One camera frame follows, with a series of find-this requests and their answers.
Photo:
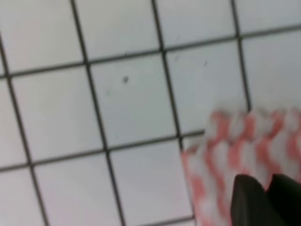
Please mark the pink wavy striped towel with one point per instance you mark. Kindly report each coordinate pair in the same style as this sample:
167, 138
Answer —
258, 144

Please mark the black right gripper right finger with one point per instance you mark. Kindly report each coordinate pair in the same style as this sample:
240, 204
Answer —
285, 195

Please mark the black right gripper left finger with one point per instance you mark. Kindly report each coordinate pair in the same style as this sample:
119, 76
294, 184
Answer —
250, 205

